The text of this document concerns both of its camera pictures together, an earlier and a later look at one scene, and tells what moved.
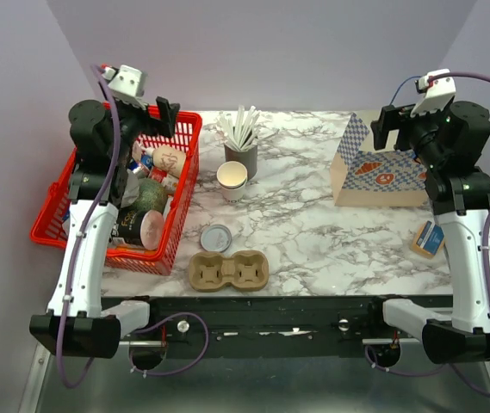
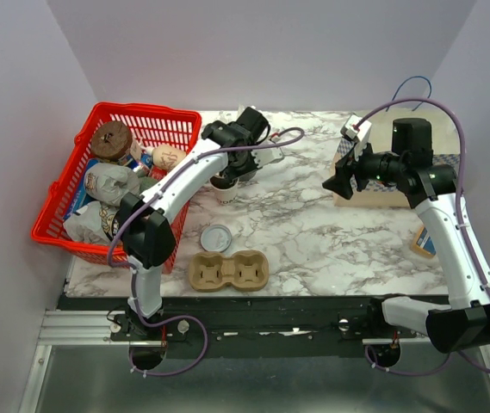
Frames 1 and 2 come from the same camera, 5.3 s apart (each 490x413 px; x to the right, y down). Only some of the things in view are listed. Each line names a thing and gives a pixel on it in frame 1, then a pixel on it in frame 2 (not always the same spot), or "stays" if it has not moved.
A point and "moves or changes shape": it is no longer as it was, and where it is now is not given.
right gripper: [392, 118] -> [344, 169]
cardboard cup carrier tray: [245, 270] stays
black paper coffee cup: [232, 175] moves or changes shape
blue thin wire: [401, 86] stays
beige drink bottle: [169, 159] stays
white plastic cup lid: [215, 237] stays
